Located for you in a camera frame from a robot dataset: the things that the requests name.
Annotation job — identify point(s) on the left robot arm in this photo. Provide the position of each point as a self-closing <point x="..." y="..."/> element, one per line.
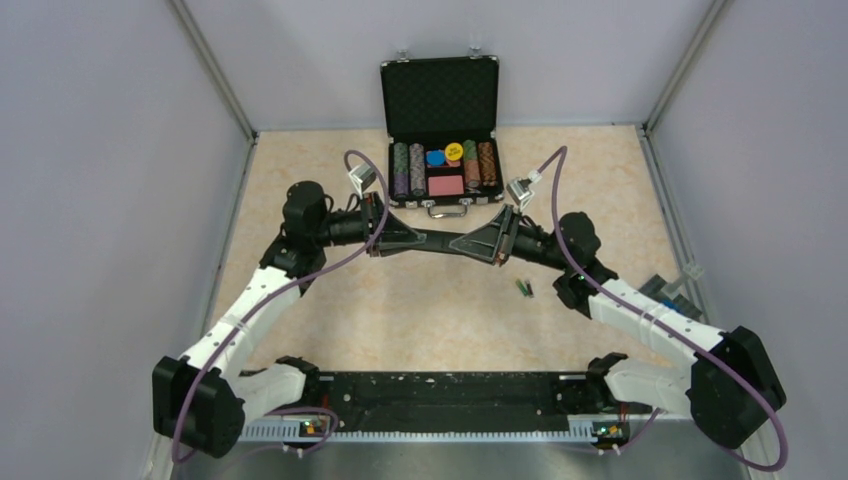
<point x="204" y="398"/>

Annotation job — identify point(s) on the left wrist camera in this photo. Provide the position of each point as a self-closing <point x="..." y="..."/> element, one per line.
<point x="362" y="178"/>

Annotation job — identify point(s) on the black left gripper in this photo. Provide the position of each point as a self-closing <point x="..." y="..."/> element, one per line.
<point x="394" y="235"/>

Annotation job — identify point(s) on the green red chip stack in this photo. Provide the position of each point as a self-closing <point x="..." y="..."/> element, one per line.
<point x="472" y="176"/>

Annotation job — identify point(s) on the purple green chip stack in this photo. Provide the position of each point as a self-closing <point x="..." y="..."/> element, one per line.
<point x="401" y="170"/>

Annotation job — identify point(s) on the black poker chip case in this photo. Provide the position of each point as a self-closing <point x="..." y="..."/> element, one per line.
<point x="438" y="101"/>

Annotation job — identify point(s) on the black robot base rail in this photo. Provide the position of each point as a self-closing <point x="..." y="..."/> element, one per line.
<point x="454" y="407"/>

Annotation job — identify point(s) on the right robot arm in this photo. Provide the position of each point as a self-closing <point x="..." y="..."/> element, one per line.
<point x="723" y="381"/>

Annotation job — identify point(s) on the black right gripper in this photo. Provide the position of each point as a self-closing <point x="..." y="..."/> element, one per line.
<point x="501" y="242"/>

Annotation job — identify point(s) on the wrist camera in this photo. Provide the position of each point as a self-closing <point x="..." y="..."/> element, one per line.
<point x="362" y="178"/>
<point x="521" y="193"/>

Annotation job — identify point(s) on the black remote control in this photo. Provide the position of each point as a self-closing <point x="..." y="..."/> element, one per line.
<point x="439" y="242"/>

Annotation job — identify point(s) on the green battery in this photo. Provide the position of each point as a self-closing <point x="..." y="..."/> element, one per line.
<point x="522" y="287"/>

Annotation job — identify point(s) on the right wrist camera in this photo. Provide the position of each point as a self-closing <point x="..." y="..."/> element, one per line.
<point x="521" y="193"/>

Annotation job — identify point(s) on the yellow big blind button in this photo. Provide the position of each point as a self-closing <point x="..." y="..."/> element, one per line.
<point x="454" y="152"/>

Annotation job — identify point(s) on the orange black chip stack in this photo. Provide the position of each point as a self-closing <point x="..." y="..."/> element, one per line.
<point x="487" y="164"/>

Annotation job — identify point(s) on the red playing card deck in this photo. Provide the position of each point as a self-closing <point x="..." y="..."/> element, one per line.
<point x="440" y="186"/>

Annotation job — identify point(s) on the blue dealer button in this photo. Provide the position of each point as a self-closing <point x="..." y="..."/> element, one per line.
<point x="435" y="158"/>

